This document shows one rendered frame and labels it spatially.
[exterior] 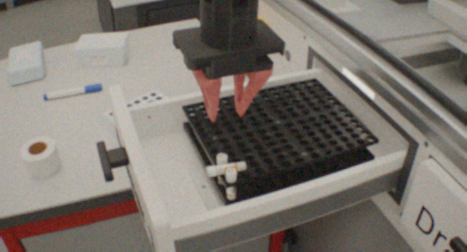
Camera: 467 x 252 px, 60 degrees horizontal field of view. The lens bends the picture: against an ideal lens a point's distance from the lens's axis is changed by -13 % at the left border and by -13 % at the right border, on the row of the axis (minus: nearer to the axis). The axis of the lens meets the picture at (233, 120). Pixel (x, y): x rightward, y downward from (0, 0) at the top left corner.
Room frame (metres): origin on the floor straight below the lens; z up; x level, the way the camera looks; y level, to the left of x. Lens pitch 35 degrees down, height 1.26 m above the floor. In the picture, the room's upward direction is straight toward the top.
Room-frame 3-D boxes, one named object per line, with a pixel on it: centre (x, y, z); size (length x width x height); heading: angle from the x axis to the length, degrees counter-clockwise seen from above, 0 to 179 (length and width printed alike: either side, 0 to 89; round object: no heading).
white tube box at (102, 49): (0.98, 0.32, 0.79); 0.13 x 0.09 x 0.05; 92
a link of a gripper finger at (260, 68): (0.42, 0.00, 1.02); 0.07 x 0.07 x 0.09; 21
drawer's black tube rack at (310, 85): (0.51, -0.06, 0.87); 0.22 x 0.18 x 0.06; 112
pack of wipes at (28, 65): (0.93, 0.52, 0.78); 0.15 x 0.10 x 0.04; 23
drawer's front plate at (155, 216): (0.43, 0.12, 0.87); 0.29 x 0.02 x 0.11; 22
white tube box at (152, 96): (0.69, 0.17, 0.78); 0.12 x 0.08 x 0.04; 133
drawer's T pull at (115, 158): (0.42, 0.15, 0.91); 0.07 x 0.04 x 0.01; 22
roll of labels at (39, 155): (0.57, 0.34, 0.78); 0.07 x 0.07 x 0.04
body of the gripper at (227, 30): (0.42, 0.00, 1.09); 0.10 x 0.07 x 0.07; 111
